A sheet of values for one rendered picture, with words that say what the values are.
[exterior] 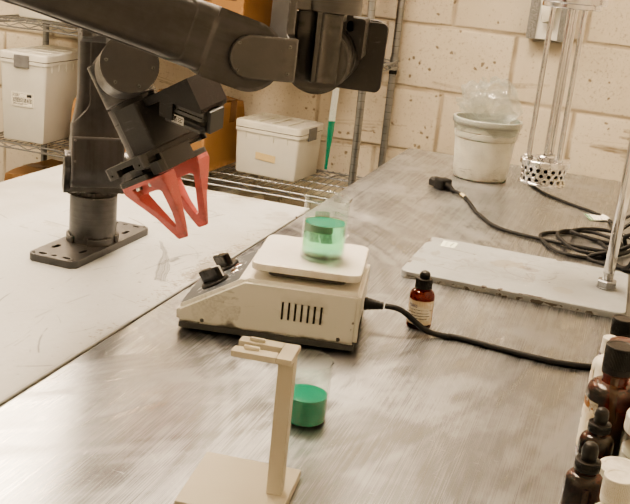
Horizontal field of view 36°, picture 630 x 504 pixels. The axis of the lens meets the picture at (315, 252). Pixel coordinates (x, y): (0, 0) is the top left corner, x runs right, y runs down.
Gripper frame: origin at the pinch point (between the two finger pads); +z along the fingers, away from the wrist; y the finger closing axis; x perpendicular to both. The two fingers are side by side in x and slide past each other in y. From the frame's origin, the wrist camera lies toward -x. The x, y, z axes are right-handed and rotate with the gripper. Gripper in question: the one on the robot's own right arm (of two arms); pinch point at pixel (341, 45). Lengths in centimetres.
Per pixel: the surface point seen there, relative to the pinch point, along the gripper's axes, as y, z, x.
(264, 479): -1.8, -34.6, 31.4
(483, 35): -23, 238, 8
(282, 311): 2.2, -5.4, 28.1
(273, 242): 5.3, 3.4, 23.2
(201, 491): 2.5, -37.8, 31.6
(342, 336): -4.6, -5.2, 29.9
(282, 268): 2.8, -4.8, 23.5
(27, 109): 132, 225, 54
